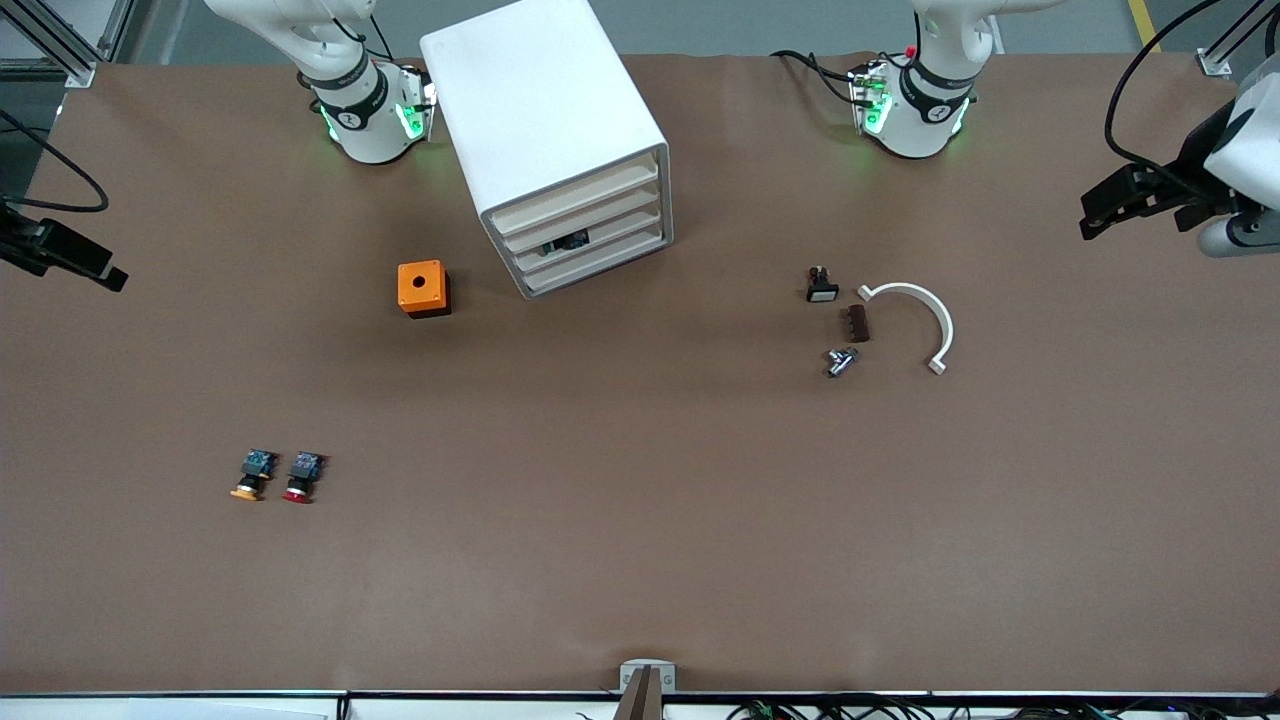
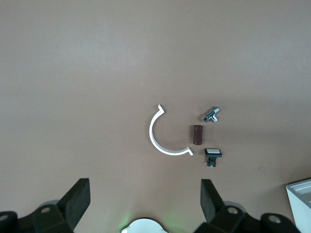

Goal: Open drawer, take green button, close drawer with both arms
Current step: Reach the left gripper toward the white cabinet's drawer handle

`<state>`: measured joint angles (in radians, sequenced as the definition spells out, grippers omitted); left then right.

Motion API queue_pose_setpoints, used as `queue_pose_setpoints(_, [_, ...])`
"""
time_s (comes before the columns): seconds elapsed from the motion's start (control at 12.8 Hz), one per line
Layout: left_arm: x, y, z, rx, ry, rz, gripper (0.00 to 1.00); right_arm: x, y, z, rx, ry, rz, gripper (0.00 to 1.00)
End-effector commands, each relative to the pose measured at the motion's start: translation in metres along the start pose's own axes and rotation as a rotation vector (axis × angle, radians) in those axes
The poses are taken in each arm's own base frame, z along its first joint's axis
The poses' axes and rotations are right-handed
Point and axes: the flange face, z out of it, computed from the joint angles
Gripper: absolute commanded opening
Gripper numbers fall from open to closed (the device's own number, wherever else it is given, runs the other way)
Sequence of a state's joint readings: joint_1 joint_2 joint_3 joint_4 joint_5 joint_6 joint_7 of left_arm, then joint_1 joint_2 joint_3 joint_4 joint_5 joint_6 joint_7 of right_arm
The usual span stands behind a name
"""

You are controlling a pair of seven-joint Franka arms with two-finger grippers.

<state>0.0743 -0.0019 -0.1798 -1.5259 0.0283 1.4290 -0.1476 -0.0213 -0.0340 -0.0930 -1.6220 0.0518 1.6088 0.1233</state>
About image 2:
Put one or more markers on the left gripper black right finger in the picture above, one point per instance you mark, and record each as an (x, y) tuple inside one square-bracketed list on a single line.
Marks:
[(211, 201)]

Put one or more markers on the silver metal tee fitting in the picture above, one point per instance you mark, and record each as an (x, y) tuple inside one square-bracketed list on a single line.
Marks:
[(210, 114)]

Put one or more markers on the white drawer cabinet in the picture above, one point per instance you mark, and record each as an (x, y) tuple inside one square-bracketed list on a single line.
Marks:
[(300, 211)]

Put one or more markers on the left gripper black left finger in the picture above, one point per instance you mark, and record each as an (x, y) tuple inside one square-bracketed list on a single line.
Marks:
[(75, 201)]

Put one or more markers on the white rectangular push button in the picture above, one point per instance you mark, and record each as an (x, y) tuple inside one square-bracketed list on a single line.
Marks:
[(213, 152)]

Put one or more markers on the dark brown cylinder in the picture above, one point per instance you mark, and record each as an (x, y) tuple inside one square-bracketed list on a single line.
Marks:
[(196, 134)]

